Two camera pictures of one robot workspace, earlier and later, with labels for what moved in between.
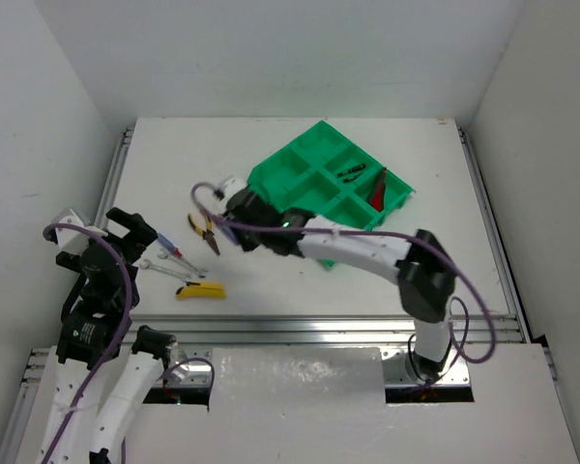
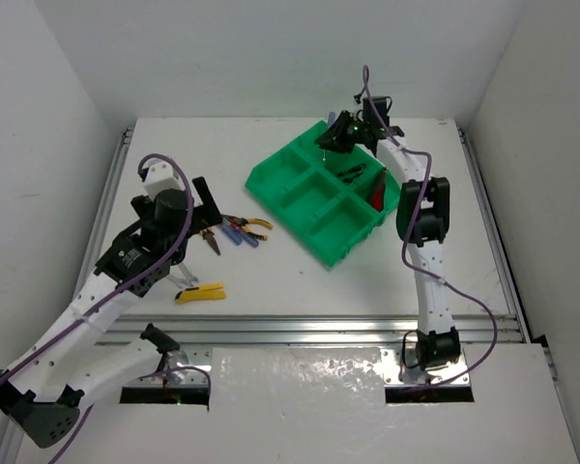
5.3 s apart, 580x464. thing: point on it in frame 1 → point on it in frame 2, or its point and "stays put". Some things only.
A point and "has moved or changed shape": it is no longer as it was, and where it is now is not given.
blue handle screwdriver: (230, 234) has moved or changed shape
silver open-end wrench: (162, 254) → (184, 282)
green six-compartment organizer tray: (329, 175) stays put
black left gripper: (127, 228) → (205, 208)
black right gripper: (248, 242) → (334, 139)
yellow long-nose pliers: (208, 235) stays put
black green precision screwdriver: (351, 170) stays put
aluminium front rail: (306, 330) stays put
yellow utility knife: (203, 290) stays put
